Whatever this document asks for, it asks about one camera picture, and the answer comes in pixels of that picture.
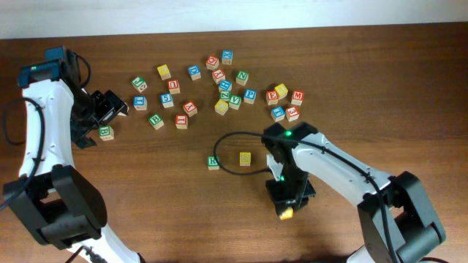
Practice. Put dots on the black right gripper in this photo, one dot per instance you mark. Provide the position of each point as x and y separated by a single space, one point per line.
280 194

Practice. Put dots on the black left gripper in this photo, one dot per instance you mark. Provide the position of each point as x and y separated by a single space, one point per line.
97 119

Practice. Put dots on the yellow S block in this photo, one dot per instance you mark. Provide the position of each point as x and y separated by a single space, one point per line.
245 159
286 214

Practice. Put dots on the green R block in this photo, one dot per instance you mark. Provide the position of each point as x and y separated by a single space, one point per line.
212 163

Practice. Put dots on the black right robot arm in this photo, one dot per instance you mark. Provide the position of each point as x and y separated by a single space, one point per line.
398 220

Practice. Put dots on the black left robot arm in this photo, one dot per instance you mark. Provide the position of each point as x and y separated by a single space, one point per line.
54 202

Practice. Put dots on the green B block left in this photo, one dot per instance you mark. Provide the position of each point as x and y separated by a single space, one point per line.
106 133

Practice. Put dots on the green b block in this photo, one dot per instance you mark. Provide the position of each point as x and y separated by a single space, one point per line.
106 133
156 121

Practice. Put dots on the red 3 block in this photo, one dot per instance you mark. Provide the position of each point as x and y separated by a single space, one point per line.
292 113

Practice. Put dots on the green B block centre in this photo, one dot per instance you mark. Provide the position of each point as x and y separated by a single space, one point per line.
156 121

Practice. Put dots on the blue E block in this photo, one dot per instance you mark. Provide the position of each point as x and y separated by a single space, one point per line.
278 113

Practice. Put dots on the green J block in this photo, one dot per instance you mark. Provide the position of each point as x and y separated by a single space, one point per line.
139 84

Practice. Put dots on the blue 5 block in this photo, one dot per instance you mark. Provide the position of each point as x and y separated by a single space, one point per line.
167 100

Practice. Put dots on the red M block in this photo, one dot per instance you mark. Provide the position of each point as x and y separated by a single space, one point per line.
297 98

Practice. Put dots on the red E block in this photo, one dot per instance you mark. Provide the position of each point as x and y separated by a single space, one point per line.
272 97

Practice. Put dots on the red I block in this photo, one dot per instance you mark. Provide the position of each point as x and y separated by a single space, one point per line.
181 121

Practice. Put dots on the yellow block right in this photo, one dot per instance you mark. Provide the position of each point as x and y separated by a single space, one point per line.
281 90

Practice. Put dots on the blue P block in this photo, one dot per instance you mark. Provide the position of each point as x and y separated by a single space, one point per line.
250 96

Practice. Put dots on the green V block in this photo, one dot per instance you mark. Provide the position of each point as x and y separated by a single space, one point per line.
235 102

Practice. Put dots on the yellow block far left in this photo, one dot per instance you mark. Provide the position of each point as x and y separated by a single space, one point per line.
164 72

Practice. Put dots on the red U block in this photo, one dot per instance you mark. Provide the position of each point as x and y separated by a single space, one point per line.
173 86

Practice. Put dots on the yellow block centre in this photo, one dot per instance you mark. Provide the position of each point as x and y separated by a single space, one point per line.
221 107

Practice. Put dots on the green Z block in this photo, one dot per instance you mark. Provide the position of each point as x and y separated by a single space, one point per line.
225 96

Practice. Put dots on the green N block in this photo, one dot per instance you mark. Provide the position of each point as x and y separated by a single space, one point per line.
242 78

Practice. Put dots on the blue block centre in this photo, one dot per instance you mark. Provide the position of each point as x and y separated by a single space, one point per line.
225 85

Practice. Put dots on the blue D block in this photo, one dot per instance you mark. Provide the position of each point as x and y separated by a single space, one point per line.
194 72

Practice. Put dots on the red Y block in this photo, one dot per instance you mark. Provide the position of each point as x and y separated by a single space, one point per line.
218 76

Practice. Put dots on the blue X block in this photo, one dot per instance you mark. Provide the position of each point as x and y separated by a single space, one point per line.
227 57

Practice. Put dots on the red C block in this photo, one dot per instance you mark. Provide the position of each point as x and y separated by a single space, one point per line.
212 63

